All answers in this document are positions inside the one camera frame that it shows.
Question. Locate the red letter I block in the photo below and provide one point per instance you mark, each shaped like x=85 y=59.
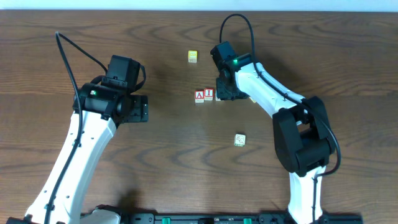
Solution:
x=209 y=94

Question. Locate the yellow wooden block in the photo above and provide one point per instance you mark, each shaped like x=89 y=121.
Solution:
x=192 y=56

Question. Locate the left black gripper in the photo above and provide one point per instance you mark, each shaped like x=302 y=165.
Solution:
x=140 y=109

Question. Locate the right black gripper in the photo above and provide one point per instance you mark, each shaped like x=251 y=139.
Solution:
x=228 y=92

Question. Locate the red letter A block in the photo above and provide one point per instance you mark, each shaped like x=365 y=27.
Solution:
x=199 y=96

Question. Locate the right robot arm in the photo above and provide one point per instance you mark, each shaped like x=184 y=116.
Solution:
x=303 y=138

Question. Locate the cream block with green drawing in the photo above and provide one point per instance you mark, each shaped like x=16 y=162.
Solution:
x=240 y=140

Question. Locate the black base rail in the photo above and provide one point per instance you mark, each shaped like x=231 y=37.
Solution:
x=148 y=218

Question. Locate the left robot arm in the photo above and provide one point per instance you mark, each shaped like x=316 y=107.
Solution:
x=98 y=112

